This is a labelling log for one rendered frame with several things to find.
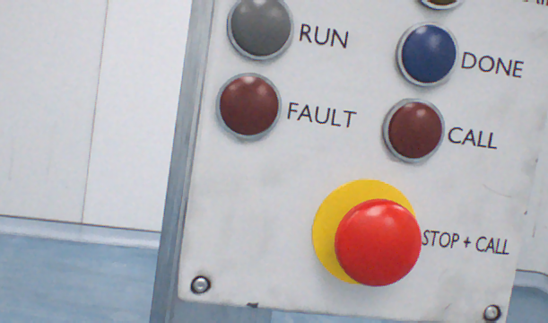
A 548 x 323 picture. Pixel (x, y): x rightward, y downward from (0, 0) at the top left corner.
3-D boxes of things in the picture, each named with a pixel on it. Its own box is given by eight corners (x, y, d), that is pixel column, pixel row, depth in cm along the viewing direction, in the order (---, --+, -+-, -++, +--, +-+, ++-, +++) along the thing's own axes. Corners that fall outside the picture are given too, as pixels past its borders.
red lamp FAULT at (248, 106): (275, 141, 28) (284, 80, 28) (214, 132, 27) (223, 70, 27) (273, 139, 29) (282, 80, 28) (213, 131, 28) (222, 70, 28)
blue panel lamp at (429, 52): (454, 88, 29) (465, 29, 28) (398, 79, 28) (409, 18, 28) (447, 88, 30) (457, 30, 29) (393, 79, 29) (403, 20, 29)
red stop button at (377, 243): (419, 296, 28) (435, 209, 27) (334, 287, 27) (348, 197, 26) (386, 266, 32) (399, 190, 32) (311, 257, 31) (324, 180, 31)
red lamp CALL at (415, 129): (440, 163, 29) (451, 106, 29) (385, 156, 29) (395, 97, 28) (433, 161, 30) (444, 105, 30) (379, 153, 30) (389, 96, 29)
